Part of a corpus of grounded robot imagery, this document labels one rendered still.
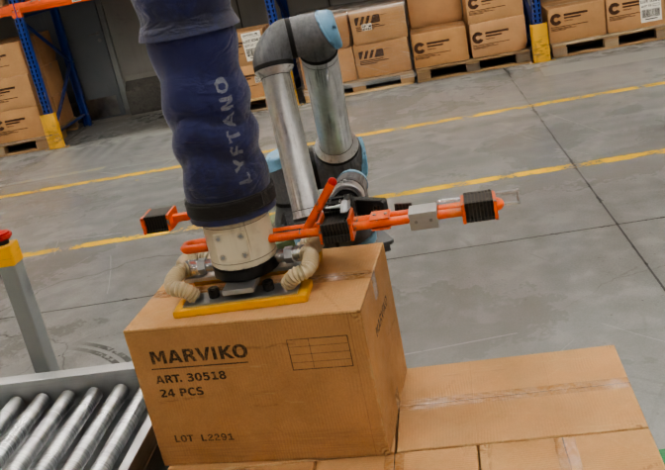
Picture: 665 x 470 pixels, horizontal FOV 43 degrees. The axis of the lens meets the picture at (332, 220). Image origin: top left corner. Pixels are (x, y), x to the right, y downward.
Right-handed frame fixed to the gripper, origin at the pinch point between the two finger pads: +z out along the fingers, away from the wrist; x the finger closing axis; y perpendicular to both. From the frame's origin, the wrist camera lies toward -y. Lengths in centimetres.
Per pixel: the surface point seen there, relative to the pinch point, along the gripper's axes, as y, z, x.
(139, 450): 62, 17, -47
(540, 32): -123, -707, -67
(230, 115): 20.7, 7.5, 33.3
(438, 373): -15, -15, -53
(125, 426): 76, -5, -52
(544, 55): -125, -707, -92
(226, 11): 17, 4, 56
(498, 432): -29, 16, -53
